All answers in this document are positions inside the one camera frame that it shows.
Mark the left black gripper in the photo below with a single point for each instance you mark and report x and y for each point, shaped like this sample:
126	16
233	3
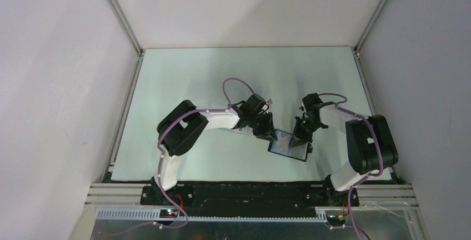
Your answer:
267	131

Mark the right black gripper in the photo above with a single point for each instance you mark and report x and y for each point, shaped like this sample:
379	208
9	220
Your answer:
299	138

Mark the clear plastic card tray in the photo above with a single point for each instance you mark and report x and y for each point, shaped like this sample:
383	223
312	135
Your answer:
244	130

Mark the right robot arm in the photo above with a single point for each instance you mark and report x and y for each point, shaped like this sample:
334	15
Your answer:
370	144

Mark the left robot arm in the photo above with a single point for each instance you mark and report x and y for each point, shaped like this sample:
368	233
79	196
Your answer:
179	130

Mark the right controller board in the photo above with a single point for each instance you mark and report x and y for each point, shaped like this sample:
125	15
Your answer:
336	221

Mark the controller board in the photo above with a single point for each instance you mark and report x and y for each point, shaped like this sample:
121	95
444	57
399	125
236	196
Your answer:
168	214
336	221

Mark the left controller board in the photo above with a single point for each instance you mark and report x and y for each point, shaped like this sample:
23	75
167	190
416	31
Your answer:
168	214

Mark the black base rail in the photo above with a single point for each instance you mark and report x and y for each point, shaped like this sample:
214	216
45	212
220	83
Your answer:
298	199

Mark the right aluminium frame post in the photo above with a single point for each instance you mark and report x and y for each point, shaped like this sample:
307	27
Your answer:
379	8

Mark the aluminium frame post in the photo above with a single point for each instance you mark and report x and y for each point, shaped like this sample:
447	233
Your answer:
125	25
379	8

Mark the left aluminium frame post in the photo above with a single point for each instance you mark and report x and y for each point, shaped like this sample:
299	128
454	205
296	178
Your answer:
125	25

